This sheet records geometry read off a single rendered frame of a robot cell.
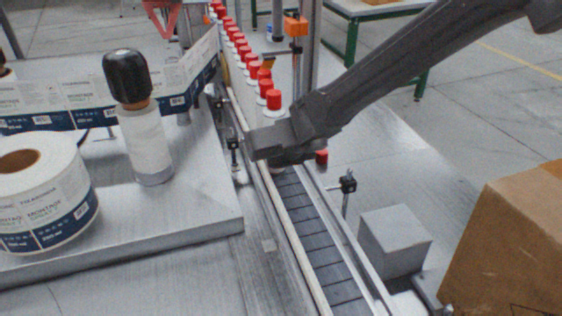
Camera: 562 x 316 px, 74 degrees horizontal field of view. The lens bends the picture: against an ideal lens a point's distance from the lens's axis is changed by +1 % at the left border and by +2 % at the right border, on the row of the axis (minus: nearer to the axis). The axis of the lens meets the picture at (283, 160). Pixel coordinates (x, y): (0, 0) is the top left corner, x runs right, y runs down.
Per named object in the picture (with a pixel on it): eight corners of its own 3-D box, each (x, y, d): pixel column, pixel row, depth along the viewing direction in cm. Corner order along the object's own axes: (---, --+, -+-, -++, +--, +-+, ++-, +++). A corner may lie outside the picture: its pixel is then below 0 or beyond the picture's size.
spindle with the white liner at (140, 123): (135, 165, 91) (97, 45, 72) (173, 159, 93) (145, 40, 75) (135, 189, 84) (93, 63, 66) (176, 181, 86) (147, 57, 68)
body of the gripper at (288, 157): (261, 139, 77) (266, 126, 70) (306, 131, 79) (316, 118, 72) (268, 168, 75) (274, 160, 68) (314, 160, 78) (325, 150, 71)
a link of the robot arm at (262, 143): (332, 143, 59) (316, 93, 60) (263, 160, 56) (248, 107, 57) (311, 160, 70) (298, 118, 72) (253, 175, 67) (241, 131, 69)
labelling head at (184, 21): (183, 69, 134) (169, -7, 118) (219, 65, 137) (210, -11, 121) (187, 86, 124) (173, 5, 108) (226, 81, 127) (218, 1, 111)
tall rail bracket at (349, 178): (314, 227, 81) (319, 169, 71) (344, 220, 83) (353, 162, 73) (320, 239, 79) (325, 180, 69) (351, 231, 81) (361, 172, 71)
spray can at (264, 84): (257, 150, 96) (253, 76, 83) (277, 148, 96) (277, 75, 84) (259, 162, 91) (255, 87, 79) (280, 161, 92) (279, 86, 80)
